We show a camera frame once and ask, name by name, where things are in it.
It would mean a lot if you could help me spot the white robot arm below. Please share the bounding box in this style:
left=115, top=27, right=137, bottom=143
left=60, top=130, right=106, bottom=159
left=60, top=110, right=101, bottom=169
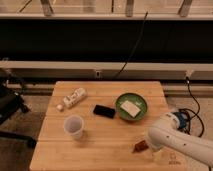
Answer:
left=145, top=112, right=213, bottom=168

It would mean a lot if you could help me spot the black smartphone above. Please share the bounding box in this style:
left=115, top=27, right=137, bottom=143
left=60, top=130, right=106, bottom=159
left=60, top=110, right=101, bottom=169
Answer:
left=93, top=105, right=115, bottom=118

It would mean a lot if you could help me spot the white card on plate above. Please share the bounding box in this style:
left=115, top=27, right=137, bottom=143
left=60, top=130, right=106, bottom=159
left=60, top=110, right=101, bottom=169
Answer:
left=121, top=100, right=140, bottom=117

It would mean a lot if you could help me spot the green plate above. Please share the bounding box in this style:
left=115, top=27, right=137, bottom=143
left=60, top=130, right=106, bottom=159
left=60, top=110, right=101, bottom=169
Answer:
left=115, top=93, right=148, bottom=122

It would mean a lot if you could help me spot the white plastic bottle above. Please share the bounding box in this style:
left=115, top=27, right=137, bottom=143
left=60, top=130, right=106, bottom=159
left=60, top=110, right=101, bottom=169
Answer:
left=56, top=88, right=87, bottom=111

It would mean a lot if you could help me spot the blue connector box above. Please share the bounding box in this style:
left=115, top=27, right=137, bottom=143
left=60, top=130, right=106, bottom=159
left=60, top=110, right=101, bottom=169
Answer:
left=175, top=112, right=187, bottom=129

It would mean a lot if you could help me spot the black office chair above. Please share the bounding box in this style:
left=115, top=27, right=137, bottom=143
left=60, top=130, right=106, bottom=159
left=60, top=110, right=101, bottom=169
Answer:
left=0, top=69, right=37, bottom=148

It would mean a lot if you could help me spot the white wall outlet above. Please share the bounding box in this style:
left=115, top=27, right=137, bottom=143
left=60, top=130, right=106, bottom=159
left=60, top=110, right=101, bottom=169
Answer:
left=96, top=71, right=101, bottom=78

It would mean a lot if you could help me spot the black floor cable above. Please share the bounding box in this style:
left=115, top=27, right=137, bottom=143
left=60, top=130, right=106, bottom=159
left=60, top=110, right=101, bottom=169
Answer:
left=178, top=76, right=206, bottom=138

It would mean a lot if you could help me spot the black hanging cable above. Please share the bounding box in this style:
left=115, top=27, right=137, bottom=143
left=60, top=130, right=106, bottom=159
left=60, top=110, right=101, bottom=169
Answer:
left=111, top=11, right=150, bottom=81

